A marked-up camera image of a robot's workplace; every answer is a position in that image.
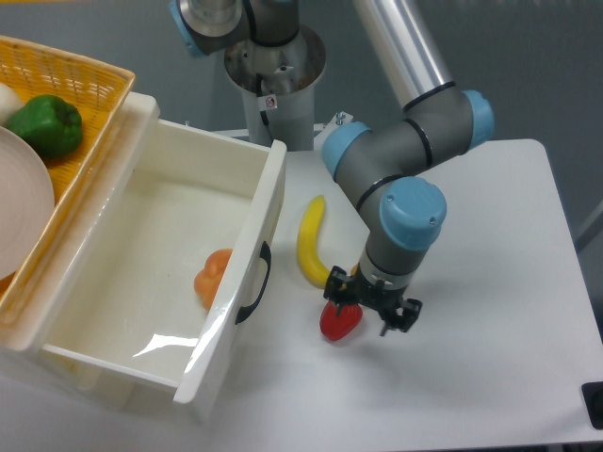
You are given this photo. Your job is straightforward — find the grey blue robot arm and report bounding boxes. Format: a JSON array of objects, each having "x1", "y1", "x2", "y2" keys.
[{"x1": 170, "y1": 1, "x2": 495, "y2": 331}]

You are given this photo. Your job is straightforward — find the green toy bell pepper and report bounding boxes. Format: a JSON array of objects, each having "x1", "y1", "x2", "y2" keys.
[{"x1": 6, "y1": 94, "x2": 83, "y2": 158}]

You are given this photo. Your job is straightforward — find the red toy bell pepper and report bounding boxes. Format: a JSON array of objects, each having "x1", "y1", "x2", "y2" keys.
[{"x1": 319, "y1": 301, "x2": 363, "y2": 342}]

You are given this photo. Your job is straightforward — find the white drawer cabinet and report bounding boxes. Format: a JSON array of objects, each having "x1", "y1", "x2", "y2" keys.
[{"x1": 1, "y1": 92, "x2": 159, "y2": 409}]

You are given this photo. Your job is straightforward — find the yellow toy banana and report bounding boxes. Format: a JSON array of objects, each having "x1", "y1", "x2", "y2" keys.
[{"x1": 296, "y1": 195, "x2": 330, "y2": 289}]

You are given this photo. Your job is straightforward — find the black object at table edge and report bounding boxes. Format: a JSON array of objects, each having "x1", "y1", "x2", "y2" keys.
[{"x1": 581, "y1": 381, "x2": 603, "y2": 430}]

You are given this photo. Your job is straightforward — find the beige round plate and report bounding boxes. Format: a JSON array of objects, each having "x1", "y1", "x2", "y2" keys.
[{"x1": 1, "y1": 128, "x2": 55, "y2": 278}]

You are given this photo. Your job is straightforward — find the orange toy pepper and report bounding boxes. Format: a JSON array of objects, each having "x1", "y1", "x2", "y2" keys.
[{"x1": 193, "y1": 249, "x2": 233, "y2": 311}]

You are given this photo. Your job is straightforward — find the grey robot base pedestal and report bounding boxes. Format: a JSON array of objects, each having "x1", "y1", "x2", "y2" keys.
[{"x1": 224, "y1": 25, "x2": 326, "y2": 151}]

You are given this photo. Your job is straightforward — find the white round object in basket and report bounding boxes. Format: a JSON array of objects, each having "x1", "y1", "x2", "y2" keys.
[{"x1": 0, "y1": 83, "x2": 24, "y2": 126}]

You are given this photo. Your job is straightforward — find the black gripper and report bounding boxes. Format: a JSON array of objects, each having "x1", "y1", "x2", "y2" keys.
[{"x1": 323, "y1": 266, "x2": 422, "y2": 336}]

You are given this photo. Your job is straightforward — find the black top drawer handle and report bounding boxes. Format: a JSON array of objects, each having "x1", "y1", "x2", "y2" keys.
[{"x1": 236, "y1": 241, "x2": 272, "y2": 325}]

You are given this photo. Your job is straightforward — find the yellow plastic basket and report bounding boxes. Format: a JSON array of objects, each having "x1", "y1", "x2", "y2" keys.
[{"x1": 1, "y1": 37, "x2": 135, "y2": 326}]

